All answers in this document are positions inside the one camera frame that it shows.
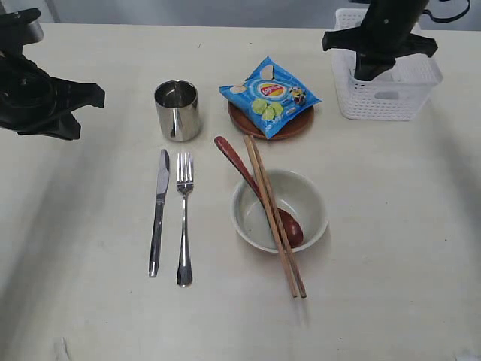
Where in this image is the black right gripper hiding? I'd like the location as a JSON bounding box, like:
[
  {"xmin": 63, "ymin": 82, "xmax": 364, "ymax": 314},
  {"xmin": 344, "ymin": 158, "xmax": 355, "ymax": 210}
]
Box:
[{"xmin": 1, "ymin": 54, "xmax": 105, "ymax": 141}]

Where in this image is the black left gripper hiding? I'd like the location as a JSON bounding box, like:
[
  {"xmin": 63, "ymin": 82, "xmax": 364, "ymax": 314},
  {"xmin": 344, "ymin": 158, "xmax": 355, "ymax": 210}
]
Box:
[{"xmin": 322, "ymin": 7, "xmax": 438, "ymax": 81}]

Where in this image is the white perforated plastic basket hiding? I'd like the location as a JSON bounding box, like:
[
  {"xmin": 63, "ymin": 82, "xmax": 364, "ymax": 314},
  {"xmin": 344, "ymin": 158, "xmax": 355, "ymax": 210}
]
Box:
[{"xmin": 330, "ymin": 8, "xmax": 444, "ymax": 122}]

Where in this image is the blue Lay's chips bag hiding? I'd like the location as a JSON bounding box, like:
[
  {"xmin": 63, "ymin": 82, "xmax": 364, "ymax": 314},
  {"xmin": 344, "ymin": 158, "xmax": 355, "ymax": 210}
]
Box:
[{"xmin": 219, "ymin": 56, "xmax": 321, "ymax": 139}]

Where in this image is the silver table knife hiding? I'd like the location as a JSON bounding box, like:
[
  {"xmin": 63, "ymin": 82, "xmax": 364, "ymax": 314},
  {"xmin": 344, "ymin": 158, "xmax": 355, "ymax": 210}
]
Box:
[{"xmin": 148, "ymin": 149, "xmax": 170, "ymax": 278}]

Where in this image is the silver metal fork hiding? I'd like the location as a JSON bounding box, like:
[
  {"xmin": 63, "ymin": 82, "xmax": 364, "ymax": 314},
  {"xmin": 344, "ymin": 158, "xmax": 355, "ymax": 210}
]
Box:
[{"xmin": 176, "ymin": 152, "xmax": 194, "ymax": 287}]

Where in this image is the brown round plate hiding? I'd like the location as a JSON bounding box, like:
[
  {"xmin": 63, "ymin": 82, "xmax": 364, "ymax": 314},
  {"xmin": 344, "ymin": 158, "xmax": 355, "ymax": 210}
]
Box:
[{"xmin": 227, "ymin": 102, "xmax": 314, "ymax": 141}]

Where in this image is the wooden chopstick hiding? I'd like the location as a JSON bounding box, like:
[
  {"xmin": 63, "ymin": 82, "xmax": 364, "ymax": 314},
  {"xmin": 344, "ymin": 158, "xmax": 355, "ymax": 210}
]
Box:
[
  {"xmin": 249, "ymin": 135, "xmax": 307, "ymax": 299},
  {"xmin": 244, "ymin": 135, "xmax": 298, "ymax": 298}
]

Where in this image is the speckled white ceramic bowl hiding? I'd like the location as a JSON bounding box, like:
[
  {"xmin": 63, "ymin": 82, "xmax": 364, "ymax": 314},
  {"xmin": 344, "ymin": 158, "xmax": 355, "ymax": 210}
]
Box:
[{"xmin": 231, "ymin": 169, "xmax": 328, "ymax": 253}]

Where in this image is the brown wooden spoon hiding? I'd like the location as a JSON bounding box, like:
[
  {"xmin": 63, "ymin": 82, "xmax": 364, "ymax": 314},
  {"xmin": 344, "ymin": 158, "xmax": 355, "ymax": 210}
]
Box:
[{"xmin": 214, "ymin": 136, "xmax": 304, "ymax": 247}]

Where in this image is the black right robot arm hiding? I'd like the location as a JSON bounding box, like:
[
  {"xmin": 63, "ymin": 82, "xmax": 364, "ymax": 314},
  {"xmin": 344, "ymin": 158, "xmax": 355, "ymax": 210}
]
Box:
[{"xmin": 1, "ymin": 8, "xmax": 105, "ymax": 141}]

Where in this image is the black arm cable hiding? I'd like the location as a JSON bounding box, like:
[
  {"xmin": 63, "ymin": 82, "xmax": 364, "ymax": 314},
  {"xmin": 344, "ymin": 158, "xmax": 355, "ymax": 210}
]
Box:
[{"xmin": 420, "ymin": 0, "xmax": 473, "ymax": 24}]

